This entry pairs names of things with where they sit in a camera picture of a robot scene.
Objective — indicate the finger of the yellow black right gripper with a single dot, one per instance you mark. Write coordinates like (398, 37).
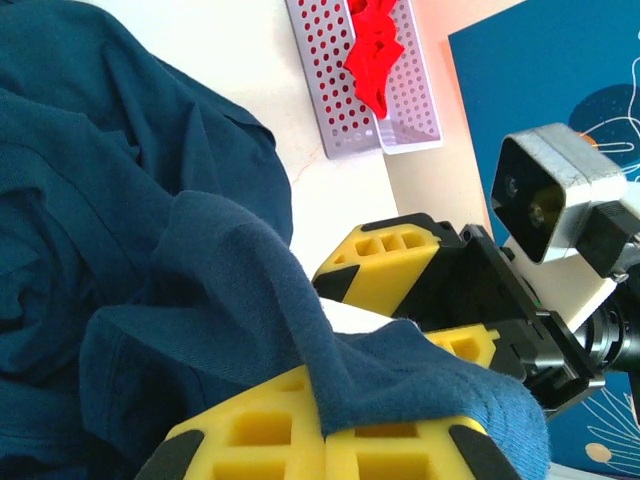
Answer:
(470, 342)
(385, 275)

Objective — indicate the lavender perforated plastic basket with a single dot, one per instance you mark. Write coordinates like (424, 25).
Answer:
(340, 145)

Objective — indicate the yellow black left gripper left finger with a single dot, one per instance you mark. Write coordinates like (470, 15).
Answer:
(250, 430)

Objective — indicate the right wrist camera with white mount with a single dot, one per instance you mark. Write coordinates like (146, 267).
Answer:
(550, 165)

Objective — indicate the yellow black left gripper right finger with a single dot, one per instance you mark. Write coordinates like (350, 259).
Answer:
(400, 455)

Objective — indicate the navy blue t-shirt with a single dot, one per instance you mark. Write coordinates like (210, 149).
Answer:
(150, 200)

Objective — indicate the red crumpled t-shirt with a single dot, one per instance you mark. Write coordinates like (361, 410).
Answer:
(372, 65)

